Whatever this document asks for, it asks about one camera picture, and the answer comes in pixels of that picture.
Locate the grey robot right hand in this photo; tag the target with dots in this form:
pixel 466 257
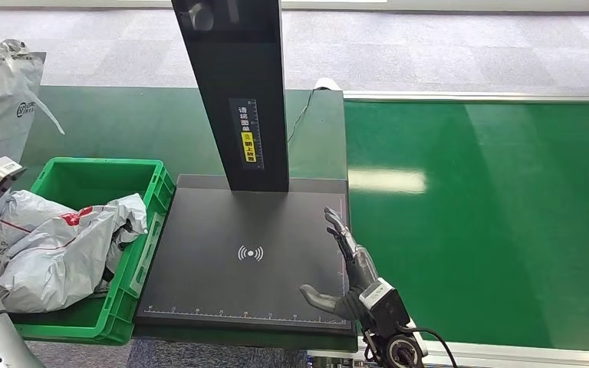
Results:
pixel 360 269

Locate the white red-printed courier bag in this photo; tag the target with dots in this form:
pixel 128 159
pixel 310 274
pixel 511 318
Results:
pixel 0 101

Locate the black inbound scanner machine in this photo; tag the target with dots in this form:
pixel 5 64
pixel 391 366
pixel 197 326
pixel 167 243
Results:
pixel 274 228

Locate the green conveyor belt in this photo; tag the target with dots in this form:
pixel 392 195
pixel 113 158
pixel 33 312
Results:
pixel 503 228

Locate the black yellow ruler label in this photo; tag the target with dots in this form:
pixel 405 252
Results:
pixel 248 137

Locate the green plastic crate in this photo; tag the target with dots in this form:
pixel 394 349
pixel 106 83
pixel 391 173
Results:
pixel 96 178

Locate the crumpled white courier bag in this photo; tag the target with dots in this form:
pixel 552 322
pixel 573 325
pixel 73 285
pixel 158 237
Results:
pixel 55 254

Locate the pale black right wrist camera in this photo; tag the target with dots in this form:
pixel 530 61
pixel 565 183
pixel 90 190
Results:
pixel 386 307

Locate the aluminium conveyor rail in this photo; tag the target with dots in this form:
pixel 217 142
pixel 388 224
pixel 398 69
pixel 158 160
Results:
pixel 528 355
pixel 477 96

